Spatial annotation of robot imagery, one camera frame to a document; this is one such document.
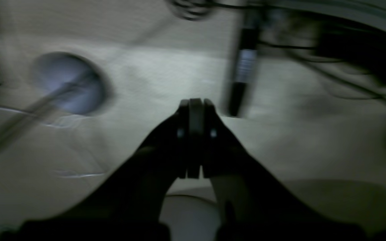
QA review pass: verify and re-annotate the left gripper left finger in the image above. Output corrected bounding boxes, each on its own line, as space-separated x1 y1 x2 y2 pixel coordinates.
19 99 191 241

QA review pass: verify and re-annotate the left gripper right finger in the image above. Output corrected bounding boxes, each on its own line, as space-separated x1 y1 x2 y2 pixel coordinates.
196 99 367 241

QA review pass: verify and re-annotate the black metal post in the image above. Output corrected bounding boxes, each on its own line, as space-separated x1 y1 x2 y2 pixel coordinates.
226 0 263 117

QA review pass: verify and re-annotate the round bluish floor spot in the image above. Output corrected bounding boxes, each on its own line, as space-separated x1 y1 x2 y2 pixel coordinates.
30 52 113 115

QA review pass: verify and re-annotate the black cable bundle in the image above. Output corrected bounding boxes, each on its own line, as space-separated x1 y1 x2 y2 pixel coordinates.
166 0 386 111

